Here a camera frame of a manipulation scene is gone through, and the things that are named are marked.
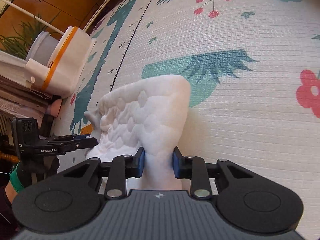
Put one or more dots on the cartoon printed play mat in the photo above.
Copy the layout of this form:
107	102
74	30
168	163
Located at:
253	68

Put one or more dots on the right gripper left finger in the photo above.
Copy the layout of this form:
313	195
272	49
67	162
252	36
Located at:
119	170

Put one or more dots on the green potted plant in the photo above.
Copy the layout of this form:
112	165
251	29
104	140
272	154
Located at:
18	34

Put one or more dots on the white plastic bucket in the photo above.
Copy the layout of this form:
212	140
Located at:
42	48

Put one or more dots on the operator hand green cuff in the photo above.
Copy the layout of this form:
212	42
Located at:
28	173

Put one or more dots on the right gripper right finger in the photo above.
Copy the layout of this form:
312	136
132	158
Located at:
194	169

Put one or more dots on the white orange storage box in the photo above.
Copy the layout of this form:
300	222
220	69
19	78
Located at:
62	72

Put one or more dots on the white quilted baby pants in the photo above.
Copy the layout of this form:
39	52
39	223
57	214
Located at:
149	113

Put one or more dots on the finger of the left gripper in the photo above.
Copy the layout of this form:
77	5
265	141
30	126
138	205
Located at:
71	143

